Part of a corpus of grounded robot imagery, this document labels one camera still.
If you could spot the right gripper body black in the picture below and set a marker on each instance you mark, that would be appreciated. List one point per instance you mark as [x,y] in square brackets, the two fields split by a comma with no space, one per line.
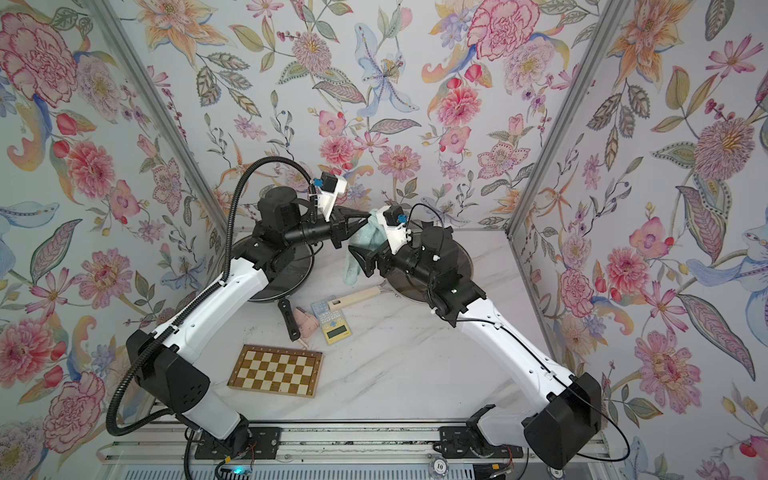
[415,264]

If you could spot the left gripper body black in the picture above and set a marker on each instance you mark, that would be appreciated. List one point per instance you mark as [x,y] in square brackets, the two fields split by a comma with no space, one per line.
[311,230]

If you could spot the glass pot lid black handle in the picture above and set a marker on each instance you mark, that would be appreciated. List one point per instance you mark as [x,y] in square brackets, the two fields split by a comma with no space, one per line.
[422,268]

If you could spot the glass wok lid black handle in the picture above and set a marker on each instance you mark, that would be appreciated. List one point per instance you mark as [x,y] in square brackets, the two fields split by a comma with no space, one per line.
[266,257]

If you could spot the light green cleaning cloth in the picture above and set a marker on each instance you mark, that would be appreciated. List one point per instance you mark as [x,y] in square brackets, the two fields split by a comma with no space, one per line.
[369,237]

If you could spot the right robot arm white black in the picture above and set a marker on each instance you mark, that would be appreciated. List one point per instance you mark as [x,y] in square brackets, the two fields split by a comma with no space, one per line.
[563,410]

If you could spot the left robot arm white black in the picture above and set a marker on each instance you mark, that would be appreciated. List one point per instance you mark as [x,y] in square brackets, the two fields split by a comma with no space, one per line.
[164,361]

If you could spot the pink small object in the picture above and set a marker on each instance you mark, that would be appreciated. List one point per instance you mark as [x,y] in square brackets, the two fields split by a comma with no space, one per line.
[307,323]

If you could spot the yellow blue calculator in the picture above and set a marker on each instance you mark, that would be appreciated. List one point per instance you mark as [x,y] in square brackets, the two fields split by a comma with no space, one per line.
[333,323]

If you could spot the wooden chessboard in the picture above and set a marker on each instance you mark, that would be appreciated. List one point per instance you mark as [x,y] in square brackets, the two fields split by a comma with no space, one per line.
[276,370]

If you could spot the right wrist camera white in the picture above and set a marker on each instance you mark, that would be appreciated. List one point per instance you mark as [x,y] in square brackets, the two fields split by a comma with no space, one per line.
[394,223]

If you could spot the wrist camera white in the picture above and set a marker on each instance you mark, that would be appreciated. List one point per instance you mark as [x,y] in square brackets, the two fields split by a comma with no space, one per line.
[328,189]
[394,223]

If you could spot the brown frying pan cream handle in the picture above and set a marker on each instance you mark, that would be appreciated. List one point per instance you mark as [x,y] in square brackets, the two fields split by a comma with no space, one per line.
[360,295]

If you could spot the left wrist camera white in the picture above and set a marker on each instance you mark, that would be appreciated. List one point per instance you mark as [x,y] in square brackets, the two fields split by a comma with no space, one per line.
[328,189]

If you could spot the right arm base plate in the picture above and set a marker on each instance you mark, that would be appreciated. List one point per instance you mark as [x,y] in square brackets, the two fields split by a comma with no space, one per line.
[466,443]

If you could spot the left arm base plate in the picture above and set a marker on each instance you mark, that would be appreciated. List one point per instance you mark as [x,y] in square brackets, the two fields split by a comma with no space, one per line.
[259,443]

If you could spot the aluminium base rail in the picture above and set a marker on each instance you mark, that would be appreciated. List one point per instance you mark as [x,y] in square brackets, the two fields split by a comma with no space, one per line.
[311,442]

